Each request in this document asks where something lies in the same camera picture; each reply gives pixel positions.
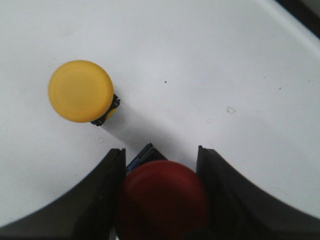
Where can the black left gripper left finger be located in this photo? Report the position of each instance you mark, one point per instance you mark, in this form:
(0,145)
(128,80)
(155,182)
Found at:
(86,212)

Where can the yellow mushroom push button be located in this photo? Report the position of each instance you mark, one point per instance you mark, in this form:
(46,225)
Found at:
(81,91)

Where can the red mushroom push button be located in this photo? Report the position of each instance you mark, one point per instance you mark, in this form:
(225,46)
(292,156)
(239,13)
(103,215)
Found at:
(160,199)

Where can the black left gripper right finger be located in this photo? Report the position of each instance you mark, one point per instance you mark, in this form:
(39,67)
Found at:
(240,210)

